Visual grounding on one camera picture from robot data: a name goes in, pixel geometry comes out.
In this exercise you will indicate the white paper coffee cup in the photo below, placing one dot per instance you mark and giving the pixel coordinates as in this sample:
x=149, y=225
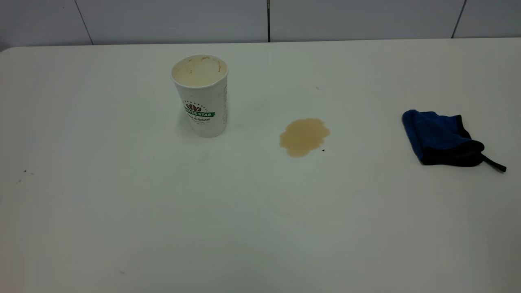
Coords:
x=201, y=101

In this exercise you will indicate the tan coffee spill puddle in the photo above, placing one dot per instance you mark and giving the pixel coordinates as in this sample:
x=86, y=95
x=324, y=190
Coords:
x=303, y=137

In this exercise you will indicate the blue and black cloth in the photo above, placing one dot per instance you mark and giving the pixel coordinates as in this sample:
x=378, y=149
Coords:
x=437, y=136

